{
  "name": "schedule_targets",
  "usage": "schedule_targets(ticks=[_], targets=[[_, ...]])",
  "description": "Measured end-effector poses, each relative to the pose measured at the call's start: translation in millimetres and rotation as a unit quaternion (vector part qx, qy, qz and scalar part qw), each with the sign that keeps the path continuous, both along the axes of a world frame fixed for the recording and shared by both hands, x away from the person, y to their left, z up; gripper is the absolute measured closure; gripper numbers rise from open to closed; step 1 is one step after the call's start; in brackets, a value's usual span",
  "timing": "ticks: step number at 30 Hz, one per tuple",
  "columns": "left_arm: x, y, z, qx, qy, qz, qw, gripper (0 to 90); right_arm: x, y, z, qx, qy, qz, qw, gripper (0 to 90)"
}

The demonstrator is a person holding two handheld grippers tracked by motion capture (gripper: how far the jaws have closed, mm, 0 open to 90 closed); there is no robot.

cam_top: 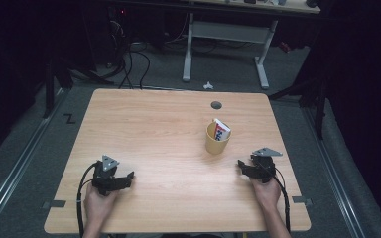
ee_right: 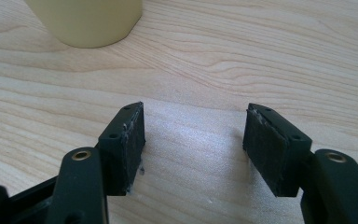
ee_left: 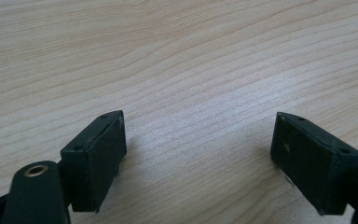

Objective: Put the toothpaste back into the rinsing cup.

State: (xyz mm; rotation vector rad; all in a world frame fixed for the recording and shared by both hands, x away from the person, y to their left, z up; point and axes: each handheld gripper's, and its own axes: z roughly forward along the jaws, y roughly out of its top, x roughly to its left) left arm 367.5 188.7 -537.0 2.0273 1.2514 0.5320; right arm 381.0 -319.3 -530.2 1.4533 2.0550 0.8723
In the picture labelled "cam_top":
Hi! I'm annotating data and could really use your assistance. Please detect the grey tape strip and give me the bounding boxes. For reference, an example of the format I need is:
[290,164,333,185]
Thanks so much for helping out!
[41,199,67,210]
[291,195,314,206]

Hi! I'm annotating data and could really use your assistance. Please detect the white desk frame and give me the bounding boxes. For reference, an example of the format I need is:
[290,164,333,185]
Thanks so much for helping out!
[182,0,322,90]

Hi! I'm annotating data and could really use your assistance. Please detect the white red blue packet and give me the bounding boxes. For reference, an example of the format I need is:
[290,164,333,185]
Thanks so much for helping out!
[212,118,231,142]

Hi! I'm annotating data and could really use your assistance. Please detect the person's right hand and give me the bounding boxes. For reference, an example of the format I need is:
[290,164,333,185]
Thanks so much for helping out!
[250,177,283,213]

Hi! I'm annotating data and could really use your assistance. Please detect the small red object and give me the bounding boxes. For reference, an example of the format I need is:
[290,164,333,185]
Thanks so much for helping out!
[278,41,293,54]

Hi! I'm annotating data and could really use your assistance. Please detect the black floor cables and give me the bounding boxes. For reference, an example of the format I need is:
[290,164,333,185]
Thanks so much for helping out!
[107,19,152,90]

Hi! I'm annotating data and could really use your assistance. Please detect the person's left hand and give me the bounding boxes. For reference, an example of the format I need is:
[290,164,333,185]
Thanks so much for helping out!
[83,182,121,223]

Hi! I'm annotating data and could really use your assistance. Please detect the black metal stand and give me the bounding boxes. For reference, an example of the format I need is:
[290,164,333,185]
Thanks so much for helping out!
[268,73,330,141]
[42,56,115,119]

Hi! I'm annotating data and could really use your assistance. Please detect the yellow cup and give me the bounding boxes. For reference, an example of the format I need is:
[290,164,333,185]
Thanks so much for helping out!
[204,121,232,156]

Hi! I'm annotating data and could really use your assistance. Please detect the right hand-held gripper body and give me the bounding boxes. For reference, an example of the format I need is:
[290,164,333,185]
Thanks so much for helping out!
[248,147,284,184]

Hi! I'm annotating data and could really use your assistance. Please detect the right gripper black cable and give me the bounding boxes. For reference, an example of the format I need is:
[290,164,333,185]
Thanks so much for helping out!
[272,167,292,233]

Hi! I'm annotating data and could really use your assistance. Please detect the black tape floor mark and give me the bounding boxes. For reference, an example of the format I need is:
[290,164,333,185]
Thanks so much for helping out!
[63,112,77,125]

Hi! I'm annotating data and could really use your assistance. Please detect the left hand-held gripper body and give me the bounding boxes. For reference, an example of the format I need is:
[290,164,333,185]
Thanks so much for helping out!
[91,154,121,196]

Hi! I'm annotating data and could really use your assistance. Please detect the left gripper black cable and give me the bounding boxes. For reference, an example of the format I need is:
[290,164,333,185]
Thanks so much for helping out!
[75,161,101,238]

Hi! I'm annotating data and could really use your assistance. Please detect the metal floor rail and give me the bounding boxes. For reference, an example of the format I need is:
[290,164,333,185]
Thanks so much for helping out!
[0,88,71,234]
[302,107,367,238]

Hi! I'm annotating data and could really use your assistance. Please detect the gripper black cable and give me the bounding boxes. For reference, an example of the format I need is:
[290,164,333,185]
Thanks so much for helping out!
[75,161,101,238]
[272,167,292,233]

